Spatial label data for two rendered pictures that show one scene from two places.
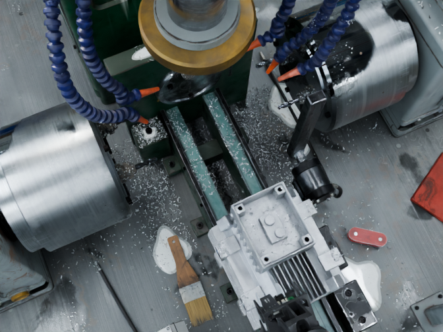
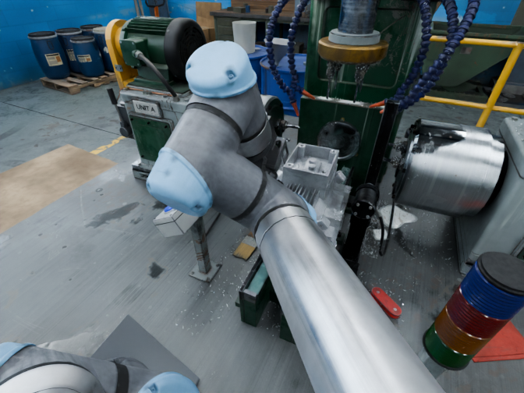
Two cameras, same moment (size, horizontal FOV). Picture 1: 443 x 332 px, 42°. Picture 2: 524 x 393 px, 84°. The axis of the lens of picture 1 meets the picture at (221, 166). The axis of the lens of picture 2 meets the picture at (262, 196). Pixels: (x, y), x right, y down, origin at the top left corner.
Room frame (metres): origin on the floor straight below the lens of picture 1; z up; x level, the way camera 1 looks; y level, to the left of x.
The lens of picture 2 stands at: (-0.21, -0.48, 1.49)
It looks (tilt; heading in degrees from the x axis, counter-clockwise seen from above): 38 degrees down; 52
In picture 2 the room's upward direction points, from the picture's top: straight up
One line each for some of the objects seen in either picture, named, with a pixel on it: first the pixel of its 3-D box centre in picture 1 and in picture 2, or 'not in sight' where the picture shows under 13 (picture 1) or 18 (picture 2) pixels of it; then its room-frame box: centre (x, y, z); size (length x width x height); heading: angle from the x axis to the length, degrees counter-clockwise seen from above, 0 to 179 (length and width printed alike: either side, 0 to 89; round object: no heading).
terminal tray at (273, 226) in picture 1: (271, 228); (310, 171); (0.23, -0.09, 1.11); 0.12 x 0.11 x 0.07; 30
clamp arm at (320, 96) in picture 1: (304, 128); (379, 150); (0.42, -0.15, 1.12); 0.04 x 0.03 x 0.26; 28
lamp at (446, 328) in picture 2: not in sight; (464, 325); (0.14, -0.49, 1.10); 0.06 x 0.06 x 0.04
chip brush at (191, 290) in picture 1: (187, 278); (255, 235); (0.18, 0.06, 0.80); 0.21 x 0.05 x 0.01; 25
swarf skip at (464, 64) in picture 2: not in sight; (465, 61); (4.87, 1.31, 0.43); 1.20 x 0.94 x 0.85; 118
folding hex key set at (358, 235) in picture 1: (366, 237); (385, 302); (0.30, -0.34, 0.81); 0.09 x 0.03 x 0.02; 81
